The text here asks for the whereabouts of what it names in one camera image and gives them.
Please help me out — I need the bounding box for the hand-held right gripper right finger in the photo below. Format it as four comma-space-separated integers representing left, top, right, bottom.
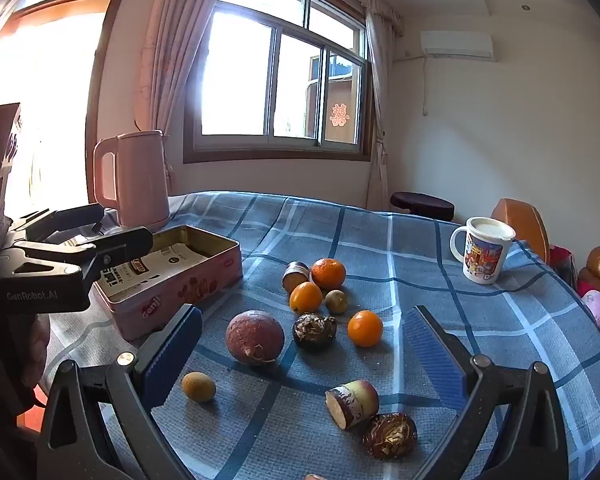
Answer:
404, 305, 568, 480

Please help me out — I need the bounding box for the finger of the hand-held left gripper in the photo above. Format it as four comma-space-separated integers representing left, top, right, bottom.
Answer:
7, 203, 106, 246
0, 226, 154, 282

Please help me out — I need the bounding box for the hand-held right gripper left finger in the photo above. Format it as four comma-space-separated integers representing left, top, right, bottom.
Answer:
36, 304, 204, 480

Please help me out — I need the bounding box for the small brown kiwi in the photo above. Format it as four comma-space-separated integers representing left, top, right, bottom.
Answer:
181, 371, 217, 404
325, 290, 349, 316

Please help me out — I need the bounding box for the pink tin box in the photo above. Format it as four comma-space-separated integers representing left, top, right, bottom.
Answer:
92, 224, 243, 342

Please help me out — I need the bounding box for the smooth orange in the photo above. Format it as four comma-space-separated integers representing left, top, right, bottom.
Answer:
289, 281, 324, 315
347, 310, 384, 348

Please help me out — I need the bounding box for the round purple-brown taro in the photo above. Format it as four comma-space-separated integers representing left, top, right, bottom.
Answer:
225, 310, 286, 366

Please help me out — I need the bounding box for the dark brown water chestnut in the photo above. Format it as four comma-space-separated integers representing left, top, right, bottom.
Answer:
292, 313, 338, 352
362, 413, 418, 461

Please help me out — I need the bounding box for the bumpy orange mandarin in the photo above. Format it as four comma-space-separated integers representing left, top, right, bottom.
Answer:
311, 258, 347, 290

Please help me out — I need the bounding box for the person's left hand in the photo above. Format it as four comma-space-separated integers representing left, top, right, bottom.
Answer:
17, 314, 50, 403

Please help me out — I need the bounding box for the white paper packet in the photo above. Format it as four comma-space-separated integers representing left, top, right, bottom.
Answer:
100, 242, 210, 297

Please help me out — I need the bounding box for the pink electric kettle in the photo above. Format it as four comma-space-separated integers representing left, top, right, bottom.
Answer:
93, 130, 171, 228

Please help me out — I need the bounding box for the white cartoon print mug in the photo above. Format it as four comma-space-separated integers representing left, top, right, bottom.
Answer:
450, 216, 517, 285

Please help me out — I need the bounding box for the blue plaid tablecloth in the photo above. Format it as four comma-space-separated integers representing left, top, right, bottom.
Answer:
45, 191, 600, 480

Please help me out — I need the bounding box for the white mug lid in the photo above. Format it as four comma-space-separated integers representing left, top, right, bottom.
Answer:
466, 216, 517, 241

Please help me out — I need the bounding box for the dark round stool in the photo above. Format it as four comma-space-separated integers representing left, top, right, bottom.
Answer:
390, 191, 455, 222

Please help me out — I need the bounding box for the orange-brown chair back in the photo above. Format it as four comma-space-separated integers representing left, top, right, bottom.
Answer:
491, 198, 551, 266

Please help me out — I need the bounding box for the red cloth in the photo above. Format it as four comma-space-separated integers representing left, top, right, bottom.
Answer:
547, 245, 578, 286

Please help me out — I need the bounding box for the long pink curtain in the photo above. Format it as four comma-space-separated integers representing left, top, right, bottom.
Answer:
132, 0, 231, 181

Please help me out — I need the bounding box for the wooden framed sliding window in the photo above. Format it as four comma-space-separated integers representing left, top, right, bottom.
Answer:
182, 0, 373, 163

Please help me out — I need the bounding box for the narrow pink curtain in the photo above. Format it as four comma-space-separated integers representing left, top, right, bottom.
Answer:
365, 12, 403, 211

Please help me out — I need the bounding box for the white air conditioner pipe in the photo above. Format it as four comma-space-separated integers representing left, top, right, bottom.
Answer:
392, 50, 428, 116

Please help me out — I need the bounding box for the wooden balcony door frame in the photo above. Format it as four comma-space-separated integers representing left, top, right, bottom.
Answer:
0, 0, 131, 211

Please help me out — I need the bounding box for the white wall air conditioner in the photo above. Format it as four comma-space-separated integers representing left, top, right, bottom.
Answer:
420, 31, 495, 62

